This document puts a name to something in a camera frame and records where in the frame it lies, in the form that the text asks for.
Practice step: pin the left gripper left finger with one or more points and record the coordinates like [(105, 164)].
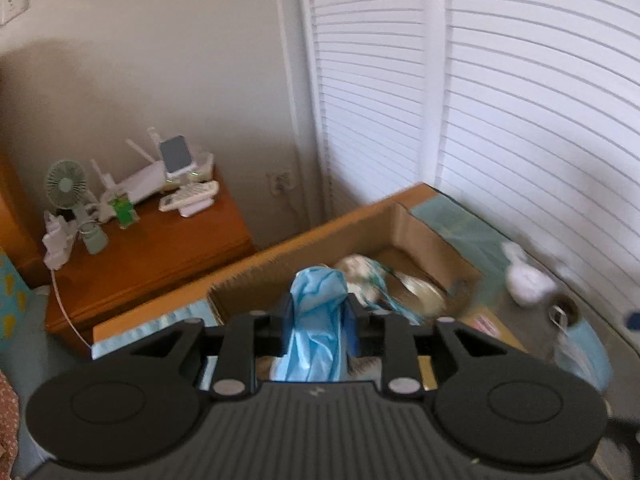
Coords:
[(251, 336)]

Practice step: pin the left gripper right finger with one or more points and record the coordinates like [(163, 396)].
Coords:
[(380, 348)]

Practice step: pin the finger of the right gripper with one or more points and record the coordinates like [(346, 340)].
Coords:
[(632, 321)]

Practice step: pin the blue face mask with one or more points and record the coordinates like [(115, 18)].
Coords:
[(316, 350), (577, 348)]

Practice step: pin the blonde hair tassel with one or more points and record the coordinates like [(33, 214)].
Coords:
[(429, 299)]

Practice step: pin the brown cardboard box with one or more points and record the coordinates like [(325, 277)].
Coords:
[(387, 258)]

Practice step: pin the gold tissue pack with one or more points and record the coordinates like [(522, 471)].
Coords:
[(482, 319)]

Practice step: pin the wooden nightstand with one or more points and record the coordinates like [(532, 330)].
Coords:
[(159, 253)]

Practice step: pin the grey blue checked blanket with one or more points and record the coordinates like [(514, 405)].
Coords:
[(465, 239)]

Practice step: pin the white remote control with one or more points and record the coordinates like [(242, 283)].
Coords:
[(190, 199)]

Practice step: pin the green spray bottle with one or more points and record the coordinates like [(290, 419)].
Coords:
[(123, 209)]

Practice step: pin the white wifi router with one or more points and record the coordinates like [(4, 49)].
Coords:
[(139, 186)]

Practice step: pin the small screen device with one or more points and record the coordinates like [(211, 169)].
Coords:
[(177, 157)]

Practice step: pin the white power strip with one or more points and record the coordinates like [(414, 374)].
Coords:
[(59, 240)]

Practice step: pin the yellow duck print box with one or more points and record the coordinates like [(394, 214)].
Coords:
[(14, 298)]

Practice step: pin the green desk fan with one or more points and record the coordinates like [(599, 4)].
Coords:
[(66, 188)]

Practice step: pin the white louvered door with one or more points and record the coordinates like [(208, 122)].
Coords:
[(526, 111)]

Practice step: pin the beige drawstring pouch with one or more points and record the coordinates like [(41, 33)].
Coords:
[(365, 278)]

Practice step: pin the wall power outlet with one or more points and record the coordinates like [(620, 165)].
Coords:
[(280, 182)]

